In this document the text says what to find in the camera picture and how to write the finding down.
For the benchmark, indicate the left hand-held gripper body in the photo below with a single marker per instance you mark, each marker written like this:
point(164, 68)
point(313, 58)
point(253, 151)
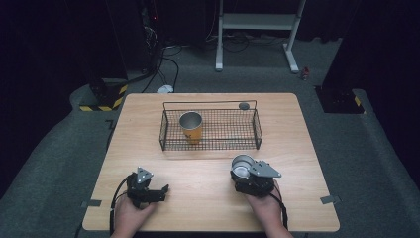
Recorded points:
point(140, 190)

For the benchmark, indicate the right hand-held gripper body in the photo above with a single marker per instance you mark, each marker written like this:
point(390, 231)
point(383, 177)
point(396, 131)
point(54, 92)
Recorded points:
point(259, 180)

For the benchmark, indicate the silver metal cup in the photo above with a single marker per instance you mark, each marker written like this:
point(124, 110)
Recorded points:
point(241, 165)

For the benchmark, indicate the orange paper cup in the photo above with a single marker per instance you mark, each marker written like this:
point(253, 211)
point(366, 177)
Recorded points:
point(192, 130)

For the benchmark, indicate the person's left hand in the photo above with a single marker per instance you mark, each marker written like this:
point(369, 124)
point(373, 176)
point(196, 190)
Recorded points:
point(128, 214)

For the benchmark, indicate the person's right hand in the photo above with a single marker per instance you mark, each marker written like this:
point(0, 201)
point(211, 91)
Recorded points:
point(264, 208)

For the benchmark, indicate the grey tape piece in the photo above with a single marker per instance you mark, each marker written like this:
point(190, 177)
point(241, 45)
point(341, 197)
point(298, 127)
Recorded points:
point(92, 203)
point(329, 199)

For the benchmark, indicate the small grey round disc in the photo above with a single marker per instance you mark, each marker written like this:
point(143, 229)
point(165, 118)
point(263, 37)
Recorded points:
point(244, 106)

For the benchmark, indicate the black yellow striped stand base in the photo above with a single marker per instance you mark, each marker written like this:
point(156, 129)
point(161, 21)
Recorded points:
point(340, 100)
point(105, 95)

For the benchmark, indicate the white power adapter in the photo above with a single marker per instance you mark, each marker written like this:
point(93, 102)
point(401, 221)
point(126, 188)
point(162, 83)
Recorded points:
point(165, 89)

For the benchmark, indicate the small red object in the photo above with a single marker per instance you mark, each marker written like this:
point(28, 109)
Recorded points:
point(305, 73)

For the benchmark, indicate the white metal stand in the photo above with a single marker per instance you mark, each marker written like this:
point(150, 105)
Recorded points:
point(257, 21)

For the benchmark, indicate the dark computer tower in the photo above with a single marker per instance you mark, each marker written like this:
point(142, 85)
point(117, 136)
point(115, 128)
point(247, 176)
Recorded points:
point(150, 33)

